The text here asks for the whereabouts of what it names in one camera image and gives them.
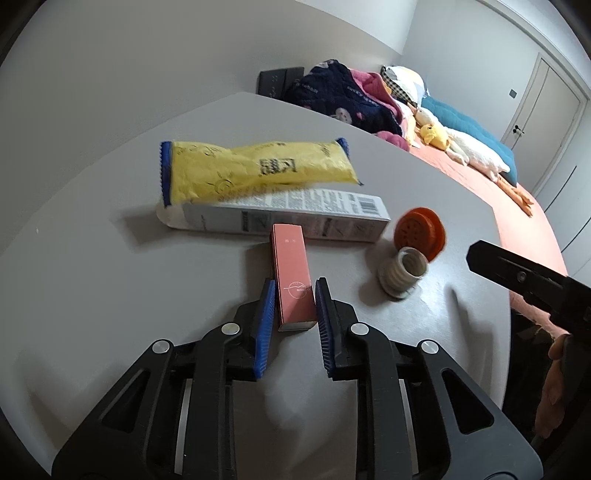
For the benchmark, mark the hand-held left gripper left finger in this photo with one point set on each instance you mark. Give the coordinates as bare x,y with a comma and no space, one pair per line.
263,332

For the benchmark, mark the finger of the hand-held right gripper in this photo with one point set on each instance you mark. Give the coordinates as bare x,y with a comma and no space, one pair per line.
508,272

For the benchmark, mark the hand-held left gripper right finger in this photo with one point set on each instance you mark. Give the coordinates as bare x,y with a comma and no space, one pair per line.
324,332

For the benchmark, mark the pink slim box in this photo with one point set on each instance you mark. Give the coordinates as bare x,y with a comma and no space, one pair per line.
291,272

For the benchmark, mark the grey threaded pipe fitting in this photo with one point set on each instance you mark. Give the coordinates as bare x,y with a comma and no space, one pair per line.
399,277

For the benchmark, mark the orange plastic plug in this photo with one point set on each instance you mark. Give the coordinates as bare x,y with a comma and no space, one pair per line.
418,230

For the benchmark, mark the long white printed box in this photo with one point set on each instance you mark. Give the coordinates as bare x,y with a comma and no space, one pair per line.
300,217

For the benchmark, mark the yellow snack packet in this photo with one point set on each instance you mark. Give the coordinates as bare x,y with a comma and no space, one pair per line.
258,166

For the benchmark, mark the person's right hand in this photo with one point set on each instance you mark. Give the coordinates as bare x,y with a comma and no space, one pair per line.
554,392

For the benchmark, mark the bed with orange sheet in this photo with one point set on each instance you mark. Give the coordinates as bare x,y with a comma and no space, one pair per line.
517,217

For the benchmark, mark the white wardrobe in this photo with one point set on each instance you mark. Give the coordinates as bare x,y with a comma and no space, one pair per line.
568,198

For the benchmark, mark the white goose plush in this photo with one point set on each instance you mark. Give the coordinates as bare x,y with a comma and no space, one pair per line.
471,150

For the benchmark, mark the yellow duck plush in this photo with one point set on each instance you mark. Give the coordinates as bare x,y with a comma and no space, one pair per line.
434,134

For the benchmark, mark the teal cushion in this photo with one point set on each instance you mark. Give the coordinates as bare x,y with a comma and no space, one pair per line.
466,120

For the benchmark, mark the grey door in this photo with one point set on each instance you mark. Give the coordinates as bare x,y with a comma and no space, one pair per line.
545,101

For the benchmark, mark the checkered patchwork pillow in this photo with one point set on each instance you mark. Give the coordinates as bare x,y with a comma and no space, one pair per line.
406,78

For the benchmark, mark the pink fleece garment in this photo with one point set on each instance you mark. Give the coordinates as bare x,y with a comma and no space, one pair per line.
369,85

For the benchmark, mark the navy printed garment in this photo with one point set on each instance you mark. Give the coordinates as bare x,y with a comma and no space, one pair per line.
332,92

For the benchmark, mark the black wall socket panel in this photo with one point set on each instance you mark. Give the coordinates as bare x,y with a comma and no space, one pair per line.
277,81

